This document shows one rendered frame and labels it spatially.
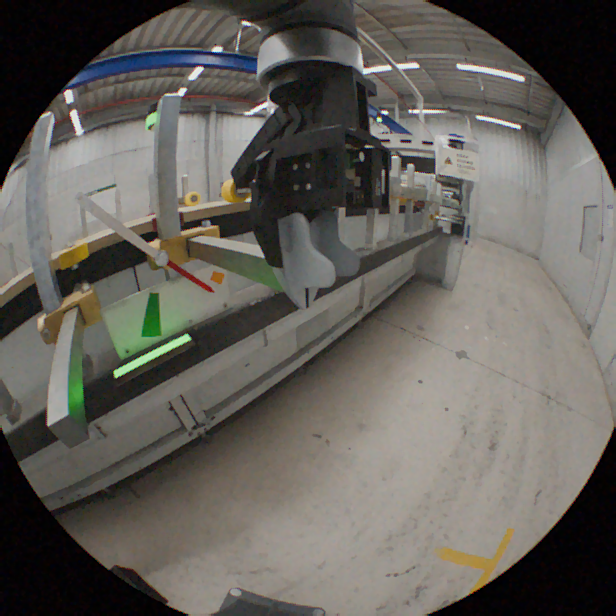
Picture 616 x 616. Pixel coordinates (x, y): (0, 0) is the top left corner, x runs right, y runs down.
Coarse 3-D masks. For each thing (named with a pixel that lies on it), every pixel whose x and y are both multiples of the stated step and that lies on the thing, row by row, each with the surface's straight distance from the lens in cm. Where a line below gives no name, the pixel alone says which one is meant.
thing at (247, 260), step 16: (192, 240) 39; (208, 240) 36; (224, 240) 34; (192, 256) 41; (208, 256) 34; (224, 256) 30; (240, 256) 26; (256, 256) 24; (240, 272) 27; (256, 272) 24; (272, 272) 22
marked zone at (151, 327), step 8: (152, 296) 41; (152, 304) 42; (152, 312) 42; (144, 320) 42; (152, 320) 43; (144, 328) 43; (152, 328) 43; (160, 328) 44; (144, 336) 43; (152, 336) 44
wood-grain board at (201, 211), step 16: (192, 208) 83; (208, 208) 66; (224, 208) 69; (240, 208) 71; (128, 224) 84; (144, 224) 61; (80, 240) 125; (96, 240) 60; (112, 240) 60; (32, 272) 65; (16, 288) 68; (0, 304) 72
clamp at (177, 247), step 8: (184, 232) 44; (192, 232) 42; (200, 232) 42; (208, 232) 43; (216, 232) 44; (160, 240) 41; (168, 240) 40; (176, 240) 41; (184, 240) 41; (160, 248) 40; (168, 248) 40; (176, 248) 41; (184, 248) 41; (152, 256) 40; (176, 256) 41; (184, 256) 42; (152, 264) 40; (176, 264) 41
